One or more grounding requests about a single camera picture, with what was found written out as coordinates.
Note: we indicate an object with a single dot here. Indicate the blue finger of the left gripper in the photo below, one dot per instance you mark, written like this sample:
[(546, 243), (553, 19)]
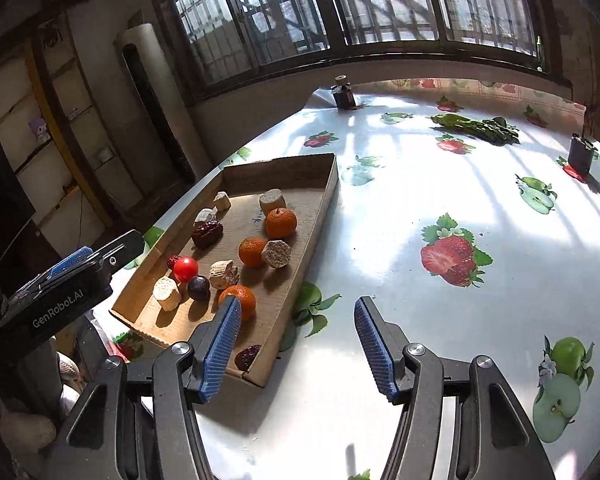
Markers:
[(69, 262)]

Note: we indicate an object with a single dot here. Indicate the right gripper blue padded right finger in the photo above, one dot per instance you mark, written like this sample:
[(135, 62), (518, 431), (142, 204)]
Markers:
[(383, 347)]

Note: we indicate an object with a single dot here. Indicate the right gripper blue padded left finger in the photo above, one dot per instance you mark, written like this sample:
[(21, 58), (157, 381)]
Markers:
[(212, 344)]

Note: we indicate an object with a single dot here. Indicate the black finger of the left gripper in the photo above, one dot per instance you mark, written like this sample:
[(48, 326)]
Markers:
[(118, 253)]

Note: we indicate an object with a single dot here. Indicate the dark red date table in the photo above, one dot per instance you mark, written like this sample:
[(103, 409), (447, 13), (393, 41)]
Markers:
[(245, 358)]

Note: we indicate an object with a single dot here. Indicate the orange tangerine from table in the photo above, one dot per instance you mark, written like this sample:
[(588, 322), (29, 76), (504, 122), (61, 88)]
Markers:
[(246, 298)]

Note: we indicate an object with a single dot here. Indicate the beige wedge chunk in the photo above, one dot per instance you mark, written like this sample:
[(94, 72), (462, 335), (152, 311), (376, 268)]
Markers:
[(167, 294)]

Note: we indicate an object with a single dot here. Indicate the dark purple plum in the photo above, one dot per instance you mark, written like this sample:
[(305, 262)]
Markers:
[(199, 288)]

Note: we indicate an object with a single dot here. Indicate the red cherry tomato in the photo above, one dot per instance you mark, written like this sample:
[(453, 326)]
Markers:
[(185, 269)]

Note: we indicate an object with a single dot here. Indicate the round beige cake piece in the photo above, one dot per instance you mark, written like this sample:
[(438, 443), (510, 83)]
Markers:
[(276, 254)]

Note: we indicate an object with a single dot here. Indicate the small red date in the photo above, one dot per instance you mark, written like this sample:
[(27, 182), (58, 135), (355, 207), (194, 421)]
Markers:
[(172, 260)]

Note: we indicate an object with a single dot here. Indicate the beige chunk tray front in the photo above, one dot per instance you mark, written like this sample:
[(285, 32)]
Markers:
[(223, 273)]

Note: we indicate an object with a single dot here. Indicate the beige chunk tray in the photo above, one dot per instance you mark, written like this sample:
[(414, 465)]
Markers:
[(223, 273), (221, 201), (206, 215)]

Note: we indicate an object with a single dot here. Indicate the large dried red date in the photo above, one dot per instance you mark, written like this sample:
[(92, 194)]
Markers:
[(206, 234)]

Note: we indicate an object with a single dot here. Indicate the black television screen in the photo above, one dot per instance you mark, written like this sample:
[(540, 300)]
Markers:
[(16, 213)]

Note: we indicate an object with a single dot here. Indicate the beige chunk tray middle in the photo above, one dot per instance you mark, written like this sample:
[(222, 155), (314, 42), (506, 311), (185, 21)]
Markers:
[(206, 215)]

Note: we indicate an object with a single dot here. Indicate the orange tangerine near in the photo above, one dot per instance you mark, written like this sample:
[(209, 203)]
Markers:
[(250, 251)]

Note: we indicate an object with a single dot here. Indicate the white tower air conditioner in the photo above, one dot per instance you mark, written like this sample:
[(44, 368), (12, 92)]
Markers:
[(156, 88)]

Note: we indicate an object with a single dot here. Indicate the beige chunk tray back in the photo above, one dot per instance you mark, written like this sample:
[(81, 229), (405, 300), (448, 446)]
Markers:
[(221, 201)]

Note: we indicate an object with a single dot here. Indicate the shallow cardboard tray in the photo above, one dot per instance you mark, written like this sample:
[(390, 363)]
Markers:
[(308, 183)]

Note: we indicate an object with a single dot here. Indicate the orange tangerine far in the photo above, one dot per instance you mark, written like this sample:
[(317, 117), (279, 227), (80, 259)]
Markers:
[(280, 223)]

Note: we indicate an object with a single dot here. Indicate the beige cylinder piece far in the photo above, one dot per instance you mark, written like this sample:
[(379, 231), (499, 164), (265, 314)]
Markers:
[(272, 199)]

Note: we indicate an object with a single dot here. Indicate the green leafy vegetable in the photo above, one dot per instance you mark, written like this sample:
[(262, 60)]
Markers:
[(493, 130)]

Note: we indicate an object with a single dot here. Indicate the dark barred window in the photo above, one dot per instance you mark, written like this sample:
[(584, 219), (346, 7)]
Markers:
[(221, 45)]

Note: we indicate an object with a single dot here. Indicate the small dark jar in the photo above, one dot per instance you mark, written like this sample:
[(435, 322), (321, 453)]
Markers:
[(342, 93)]

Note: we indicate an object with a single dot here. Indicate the black plant pot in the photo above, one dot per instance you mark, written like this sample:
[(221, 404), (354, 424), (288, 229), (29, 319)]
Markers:
[(581, 154)]

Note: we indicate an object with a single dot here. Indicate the green bottle on sill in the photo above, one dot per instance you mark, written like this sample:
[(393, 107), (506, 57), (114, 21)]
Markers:
[(540, 54)]

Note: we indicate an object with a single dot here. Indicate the wooden wall shelf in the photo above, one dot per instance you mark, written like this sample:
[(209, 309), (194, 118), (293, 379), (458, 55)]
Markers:
[(56, 141)]

